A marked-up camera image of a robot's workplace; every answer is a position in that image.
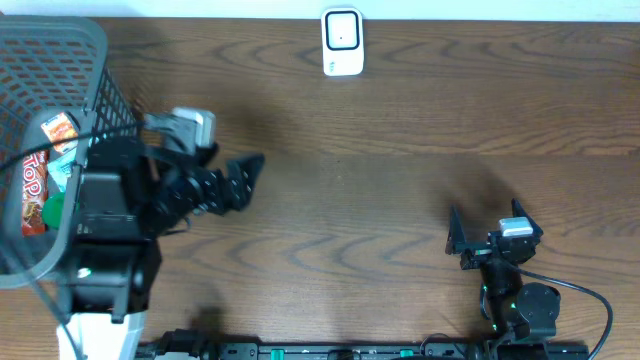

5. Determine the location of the small orange juice packet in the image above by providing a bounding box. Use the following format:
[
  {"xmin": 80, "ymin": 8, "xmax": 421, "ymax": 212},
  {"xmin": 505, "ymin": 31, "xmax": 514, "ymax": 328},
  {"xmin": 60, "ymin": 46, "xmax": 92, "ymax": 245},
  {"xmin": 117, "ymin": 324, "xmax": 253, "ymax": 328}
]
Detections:
[{"xmin": 41, "ymin": 112, "xmax": 78, "ymax": 155}]

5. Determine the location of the black camera cable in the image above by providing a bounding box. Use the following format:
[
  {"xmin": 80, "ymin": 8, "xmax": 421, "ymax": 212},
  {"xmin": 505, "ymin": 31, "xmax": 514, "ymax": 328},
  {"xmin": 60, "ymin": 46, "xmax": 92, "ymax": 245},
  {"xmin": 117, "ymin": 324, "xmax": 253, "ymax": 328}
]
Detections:
[
  {"xmin": 514, "ymin": 267, "xmax": 614, "ymax": 360},
  {"xmin": 0, "ymin": 122, "xmax": 146, "ymax": 174}
]

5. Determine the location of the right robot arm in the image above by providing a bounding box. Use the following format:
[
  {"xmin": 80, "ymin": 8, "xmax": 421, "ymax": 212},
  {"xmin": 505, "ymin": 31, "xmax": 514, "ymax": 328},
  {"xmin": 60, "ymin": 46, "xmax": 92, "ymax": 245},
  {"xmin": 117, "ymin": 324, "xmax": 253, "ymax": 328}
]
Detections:
[{"xmin": 445, "ymin": 199, "xmax": 589, "ymax": 360}]

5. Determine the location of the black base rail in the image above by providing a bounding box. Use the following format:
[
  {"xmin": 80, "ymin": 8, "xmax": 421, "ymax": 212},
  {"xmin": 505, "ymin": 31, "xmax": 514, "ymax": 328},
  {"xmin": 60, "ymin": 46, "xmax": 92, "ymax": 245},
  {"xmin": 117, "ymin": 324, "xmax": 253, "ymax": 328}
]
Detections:
[{"xmin": 134, "ymin": 329, "xmax": 589, "ymax": 360}]

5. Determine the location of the black left camera cable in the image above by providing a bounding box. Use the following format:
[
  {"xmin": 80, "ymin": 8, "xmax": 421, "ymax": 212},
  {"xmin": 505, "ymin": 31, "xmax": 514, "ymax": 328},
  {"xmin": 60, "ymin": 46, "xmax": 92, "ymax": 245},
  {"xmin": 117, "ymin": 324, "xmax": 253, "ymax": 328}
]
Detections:
[{"xmin": 0, "ymin": 122, "xmax": 146, "ymax": 174}]

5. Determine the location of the mint green wet wipes pack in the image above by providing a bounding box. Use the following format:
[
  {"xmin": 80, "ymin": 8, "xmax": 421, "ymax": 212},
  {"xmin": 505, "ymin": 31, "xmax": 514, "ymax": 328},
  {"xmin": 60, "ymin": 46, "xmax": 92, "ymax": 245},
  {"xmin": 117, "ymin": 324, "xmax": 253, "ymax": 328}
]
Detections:
[{"xmin": 47, "ymin": 149, "xmax": 76, "ymax": 192}]

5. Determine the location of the white barcode scanner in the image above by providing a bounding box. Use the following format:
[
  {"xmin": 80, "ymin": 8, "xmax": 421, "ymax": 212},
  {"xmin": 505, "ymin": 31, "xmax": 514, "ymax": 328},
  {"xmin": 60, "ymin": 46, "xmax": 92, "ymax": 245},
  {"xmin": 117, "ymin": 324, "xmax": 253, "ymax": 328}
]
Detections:
[{"xmin": 321, "ymin": 8, "xmax": 365, "ymax": 77}]

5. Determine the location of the grey plastic mesh basket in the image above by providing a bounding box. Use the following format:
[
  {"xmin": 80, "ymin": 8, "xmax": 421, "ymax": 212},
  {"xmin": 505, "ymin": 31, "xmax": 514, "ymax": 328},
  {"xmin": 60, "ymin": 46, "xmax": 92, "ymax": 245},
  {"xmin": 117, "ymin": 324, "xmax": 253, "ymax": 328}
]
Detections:
[{"xmin": 1, "ymin": 16, "xmax": 138, "ymax": 289}]

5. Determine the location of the black right camera cable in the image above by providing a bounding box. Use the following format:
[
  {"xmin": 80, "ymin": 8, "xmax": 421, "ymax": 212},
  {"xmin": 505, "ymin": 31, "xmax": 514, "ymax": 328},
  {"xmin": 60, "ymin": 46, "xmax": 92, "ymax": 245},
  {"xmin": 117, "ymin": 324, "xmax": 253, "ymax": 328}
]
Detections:
[{"xmin": 514, "ymin": 267, "xmax": 614, "ymax": 360}]

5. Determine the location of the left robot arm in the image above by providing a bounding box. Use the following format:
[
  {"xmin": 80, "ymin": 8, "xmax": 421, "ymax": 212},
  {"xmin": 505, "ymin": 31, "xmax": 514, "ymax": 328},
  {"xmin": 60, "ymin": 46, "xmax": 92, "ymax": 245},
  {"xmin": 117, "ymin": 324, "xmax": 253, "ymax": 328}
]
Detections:
[{"xmin": 57, "ymin": 137, "xmax": 265, "ymax": 359}]

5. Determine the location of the red chocolate bar wrapper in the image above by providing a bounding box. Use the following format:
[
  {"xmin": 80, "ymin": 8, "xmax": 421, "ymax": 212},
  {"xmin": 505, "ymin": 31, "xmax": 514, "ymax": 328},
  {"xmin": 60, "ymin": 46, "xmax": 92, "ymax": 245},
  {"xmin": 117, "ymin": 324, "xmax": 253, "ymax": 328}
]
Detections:
[{"xmin": 21, "ymin": 150, "xmax": 49, "ymax": 236}]

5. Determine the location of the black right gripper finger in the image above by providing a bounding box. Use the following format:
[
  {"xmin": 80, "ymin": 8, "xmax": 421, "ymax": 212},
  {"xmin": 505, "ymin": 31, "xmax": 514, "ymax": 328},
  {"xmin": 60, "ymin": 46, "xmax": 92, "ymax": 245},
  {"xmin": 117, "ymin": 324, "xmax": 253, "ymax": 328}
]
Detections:
[
  {"xmin": 445, "ymin": 206, "xmax": 467, "ymax": 255},
  {"xmin": 511, "ymin": 198, "xmax": 544, "ymax": 238}
]

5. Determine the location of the green lid seasoning jar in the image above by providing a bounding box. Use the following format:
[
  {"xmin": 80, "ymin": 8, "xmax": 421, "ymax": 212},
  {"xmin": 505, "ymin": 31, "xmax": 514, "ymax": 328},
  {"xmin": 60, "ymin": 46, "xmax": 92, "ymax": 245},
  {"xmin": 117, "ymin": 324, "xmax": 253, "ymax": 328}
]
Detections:
[{"xmin": 42, "ymin": 192, "xmax": 65, "ymax": 230}]

